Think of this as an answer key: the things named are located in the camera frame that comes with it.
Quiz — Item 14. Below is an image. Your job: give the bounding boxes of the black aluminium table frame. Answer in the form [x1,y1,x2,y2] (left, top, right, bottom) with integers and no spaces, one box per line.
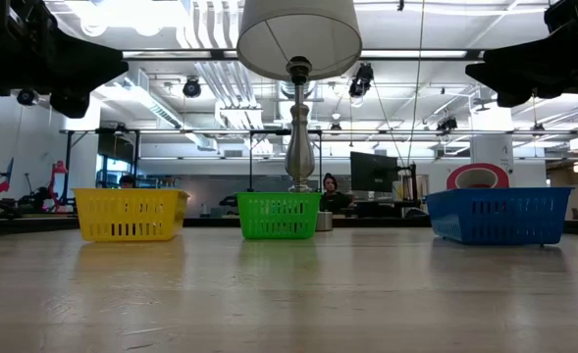
[0,214,578,237]

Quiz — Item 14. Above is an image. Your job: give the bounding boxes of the red metal stand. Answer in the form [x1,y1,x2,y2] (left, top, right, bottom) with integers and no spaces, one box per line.
[47,160,70,213]

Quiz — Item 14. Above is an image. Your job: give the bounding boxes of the green plastic basket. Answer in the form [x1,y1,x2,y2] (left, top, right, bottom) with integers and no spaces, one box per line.
[236,190,323,241]

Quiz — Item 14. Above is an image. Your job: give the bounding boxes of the black overhead crossbar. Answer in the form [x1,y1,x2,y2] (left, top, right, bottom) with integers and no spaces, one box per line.
[121,47,486,62]

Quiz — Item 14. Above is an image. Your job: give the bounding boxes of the red tape roll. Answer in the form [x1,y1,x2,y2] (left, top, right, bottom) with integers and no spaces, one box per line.
[446,162,510,190]

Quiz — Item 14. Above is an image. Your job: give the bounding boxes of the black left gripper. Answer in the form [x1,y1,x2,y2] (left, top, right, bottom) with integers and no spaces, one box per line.
[0,0,131,120]

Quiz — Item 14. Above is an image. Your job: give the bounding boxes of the yellow plastic basket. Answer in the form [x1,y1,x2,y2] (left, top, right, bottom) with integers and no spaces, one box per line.
[72,187,190,243]

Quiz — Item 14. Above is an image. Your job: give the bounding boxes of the blue plastic basket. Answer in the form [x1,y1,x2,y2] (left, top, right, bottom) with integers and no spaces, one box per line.
[424,185,574,246]

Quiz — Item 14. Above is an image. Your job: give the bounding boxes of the black monitor on arm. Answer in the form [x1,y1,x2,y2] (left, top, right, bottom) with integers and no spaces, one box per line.
[349,151,420,202]

